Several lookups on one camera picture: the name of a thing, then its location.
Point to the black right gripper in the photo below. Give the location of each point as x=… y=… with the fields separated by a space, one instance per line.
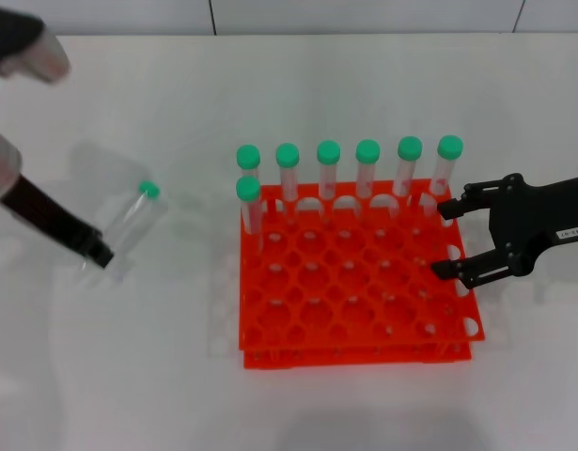
x=542 y=211

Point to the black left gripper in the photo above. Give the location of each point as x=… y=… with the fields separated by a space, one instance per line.
x=44 y=211

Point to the clear test tube green cap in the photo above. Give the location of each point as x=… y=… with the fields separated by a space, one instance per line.
x=410 y=147
x=247 y=156
x=367 y=150
x=450 y=145
x=247 y=188
x=328 y=151
x=149 y=189
x=287 y=155

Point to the orange plastic test tube rack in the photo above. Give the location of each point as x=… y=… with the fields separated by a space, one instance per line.
x=345 y=282

